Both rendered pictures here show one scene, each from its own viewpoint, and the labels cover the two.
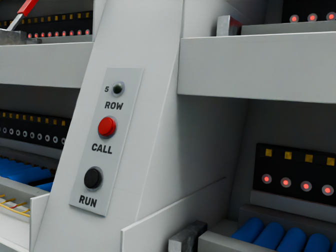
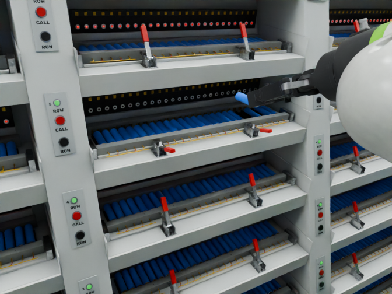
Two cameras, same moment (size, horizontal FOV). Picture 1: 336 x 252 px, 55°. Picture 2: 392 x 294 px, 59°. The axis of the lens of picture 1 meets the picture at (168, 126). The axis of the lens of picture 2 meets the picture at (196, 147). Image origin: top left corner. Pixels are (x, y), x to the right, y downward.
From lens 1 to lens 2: 109 cm
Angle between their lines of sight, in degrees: 63
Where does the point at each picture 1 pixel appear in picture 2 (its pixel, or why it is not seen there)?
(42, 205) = (307, 113)
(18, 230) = (287, 127)
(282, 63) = not seen: hidden behind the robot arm
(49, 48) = (287, 60)
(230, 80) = not seen: hidden behind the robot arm
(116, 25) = (311, 50)
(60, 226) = (312, 116)
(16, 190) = (266, 118)
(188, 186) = not seen: hidden behind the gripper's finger
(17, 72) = (269, 71)
